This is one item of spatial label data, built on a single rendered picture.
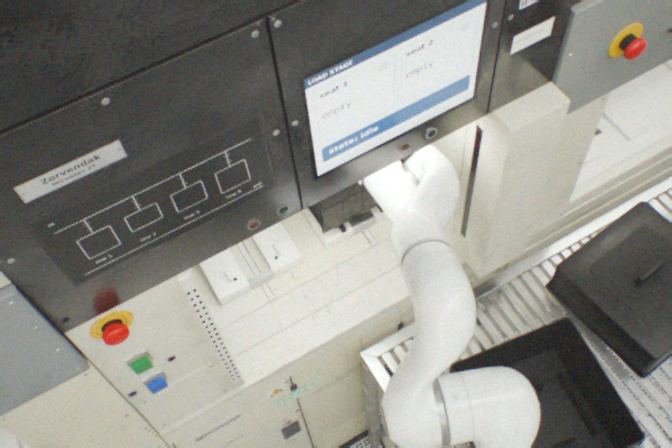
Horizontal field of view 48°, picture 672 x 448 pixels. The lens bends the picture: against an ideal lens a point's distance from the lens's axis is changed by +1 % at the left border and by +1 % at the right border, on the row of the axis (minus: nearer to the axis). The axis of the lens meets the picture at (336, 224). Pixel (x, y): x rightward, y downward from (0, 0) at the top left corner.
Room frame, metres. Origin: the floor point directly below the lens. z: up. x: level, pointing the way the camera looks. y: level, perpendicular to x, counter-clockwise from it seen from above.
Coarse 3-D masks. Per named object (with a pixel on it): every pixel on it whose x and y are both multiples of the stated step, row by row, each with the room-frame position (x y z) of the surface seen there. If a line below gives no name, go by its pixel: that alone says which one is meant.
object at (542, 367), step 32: (480, 352) 0.55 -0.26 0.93; (512, 352) 0.57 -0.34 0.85; (544, 352) 0.59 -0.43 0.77; (576, 352) 0.55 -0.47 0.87; (544, 384) 0.52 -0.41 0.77; (576, 384) 0.51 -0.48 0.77; (608, 384) 0.45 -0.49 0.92; (544, 416) 0.45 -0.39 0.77; (576, 416) 0.44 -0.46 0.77; (608, 416) 0.42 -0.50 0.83
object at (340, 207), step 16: (400, 160) 0.94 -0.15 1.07; (336, 192) 0.88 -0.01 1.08; (352, 192) 0.89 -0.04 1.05; (368, 192) 0.91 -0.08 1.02; (320, 208) 0.86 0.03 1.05; (336, 208) 0.88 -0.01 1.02; (352, 208) 0.89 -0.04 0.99; (368, 208) 0.91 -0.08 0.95; (320, 224) 0.87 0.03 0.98; (336, 224) 0.88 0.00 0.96
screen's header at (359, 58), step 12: (480, 0) 0.76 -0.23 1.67; (456, 12) 0.74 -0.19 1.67; (432, 24) 0.73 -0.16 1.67; (396, 36) 0.71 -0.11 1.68; (408, 36) 0.71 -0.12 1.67; (372, 48) 0.69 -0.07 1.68; (384, 48) 0.70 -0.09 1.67; (348, 60) 0.68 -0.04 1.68; (360, 60) 0.68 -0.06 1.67; (324, 72) 0.66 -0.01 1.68; (336, 72) 0.67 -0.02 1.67; (312, 84) 0.65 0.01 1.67
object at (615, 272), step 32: (640, 224) 0.83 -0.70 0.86; (576, 256) 0.77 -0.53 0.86; (608, 256) 0.76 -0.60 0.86; (640, 256) 0.75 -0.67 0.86; (576, 288) 0.70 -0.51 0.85; (608, 288) 0.68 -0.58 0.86; (640, 288) 0.67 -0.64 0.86; (608, 320) 0.62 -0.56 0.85; (640, 320) 0.60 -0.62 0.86; (640, 352) 0.54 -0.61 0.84
